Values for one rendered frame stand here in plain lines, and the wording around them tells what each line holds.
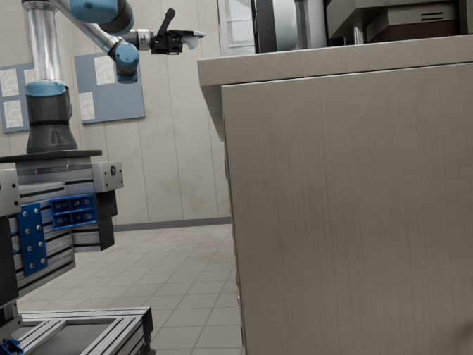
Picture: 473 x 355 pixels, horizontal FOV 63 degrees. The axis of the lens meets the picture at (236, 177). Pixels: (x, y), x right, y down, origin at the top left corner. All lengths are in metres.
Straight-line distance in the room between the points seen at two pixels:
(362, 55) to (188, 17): 3.94
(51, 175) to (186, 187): 3.09
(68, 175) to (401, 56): 0.98
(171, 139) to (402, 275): 3.84
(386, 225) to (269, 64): 0.29
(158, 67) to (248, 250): 3.97
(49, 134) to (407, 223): 1.05
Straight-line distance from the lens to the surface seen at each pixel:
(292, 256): 0.59
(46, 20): 1.56
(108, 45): 1.40
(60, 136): 1.32
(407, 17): 0.73
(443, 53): 0.66
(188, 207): 4.33
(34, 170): 1.34
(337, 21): 0.78
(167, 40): 1.55
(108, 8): 0.70
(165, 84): 4.40
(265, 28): 1.21
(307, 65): 0.58
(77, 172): 1.26
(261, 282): 0.59
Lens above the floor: 0.76
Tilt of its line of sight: 4 degrees down
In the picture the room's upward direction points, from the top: 6 degrees counter-clockwise
